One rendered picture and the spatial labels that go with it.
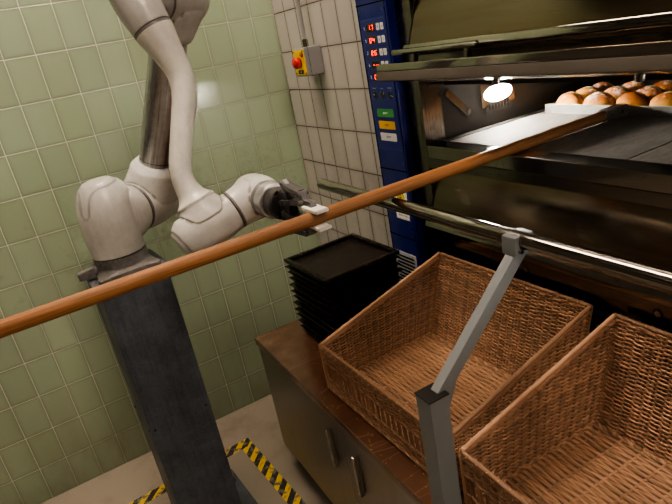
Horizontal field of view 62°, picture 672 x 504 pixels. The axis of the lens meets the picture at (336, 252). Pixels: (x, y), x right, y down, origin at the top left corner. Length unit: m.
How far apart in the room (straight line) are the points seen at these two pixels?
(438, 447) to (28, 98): 1.79
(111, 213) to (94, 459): 1.30
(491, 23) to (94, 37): 1.41
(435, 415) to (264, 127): 1.71
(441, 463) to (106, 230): 1.10
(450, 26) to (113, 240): 1.08
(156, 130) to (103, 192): 0.24
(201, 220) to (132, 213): 0.39
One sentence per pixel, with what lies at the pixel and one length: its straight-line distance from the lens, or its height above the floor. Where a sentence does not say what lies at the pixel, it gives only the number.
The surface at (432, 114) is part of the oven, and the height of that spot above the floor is 1.26.
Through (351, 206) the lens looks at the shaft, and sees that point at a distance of 1.21.
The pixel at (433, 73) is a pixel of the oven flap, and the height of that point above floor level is 1.41.
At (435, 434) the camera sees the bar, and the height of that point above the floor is 0.89.
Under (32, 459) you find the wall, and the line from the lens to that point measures 2.66.
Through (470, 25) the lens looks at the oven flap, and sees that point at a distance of 1.51.
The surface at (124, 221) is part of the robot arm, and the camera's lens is 1.71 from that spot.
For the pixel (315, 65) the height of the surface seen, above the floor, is 1.44.
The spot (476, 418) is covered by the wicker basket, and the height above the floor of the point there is 0.74.
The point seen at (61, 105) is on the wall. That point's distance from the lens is 2.27.
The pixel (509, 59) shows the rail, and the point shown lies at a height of 1.43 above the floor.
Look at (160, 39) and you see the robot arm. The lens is 1.49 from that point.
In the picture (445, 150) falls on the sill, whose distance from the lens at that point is 1.69.
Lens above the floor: 1.54
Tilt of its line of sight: 21 degrees down
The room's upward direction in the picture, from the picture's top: 11 degrees counter-clockwise
